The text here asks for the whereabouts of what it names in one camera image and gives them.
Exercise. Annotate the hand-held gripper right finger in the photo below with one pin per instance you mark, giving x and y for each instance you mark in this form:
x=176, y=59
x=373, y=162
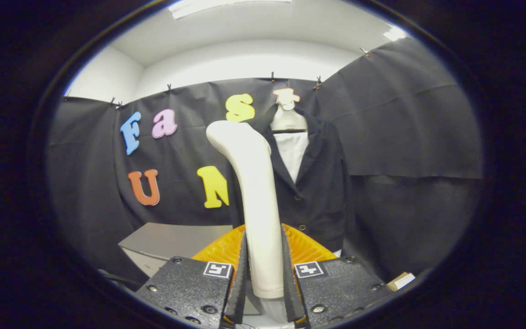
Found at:
x=336, y=285

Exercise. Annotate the white mannequin torso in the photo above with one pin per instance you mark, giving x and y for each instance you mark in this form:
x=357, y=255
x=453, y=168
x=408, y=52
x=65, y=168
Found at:
x=292, y=151

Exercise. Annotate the small ceiling light panel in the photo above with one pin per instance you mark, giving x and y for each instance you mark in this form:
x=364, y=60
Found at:
x=394, y=34

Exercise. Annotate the grey drawer cabinet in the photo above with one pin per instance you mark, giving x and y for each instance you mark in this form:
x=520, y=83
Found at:
x=167, y=237

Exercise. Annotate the long ceiling light panel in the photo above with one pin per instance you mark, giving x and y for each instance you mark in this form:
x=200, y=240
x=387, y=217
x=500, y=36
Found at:
x=217, y=7

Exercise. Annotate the black backdrop cloth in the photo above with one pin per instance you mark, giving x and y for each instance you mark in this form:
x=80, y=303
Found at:
x=404, y=137

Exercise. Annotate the black jacket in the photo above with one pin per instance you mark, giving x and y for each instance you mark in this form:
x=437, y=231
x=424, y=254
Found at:
x=322, y=192

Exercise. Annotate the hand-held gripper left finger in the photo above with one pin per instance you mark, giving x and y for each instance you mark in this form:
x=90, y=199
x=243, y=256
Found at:
x=190, y=288

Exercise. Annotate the cardboard box with papers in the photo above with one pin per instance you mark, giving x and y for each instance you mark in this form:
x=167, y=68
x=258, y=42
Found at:
x=400, y=281

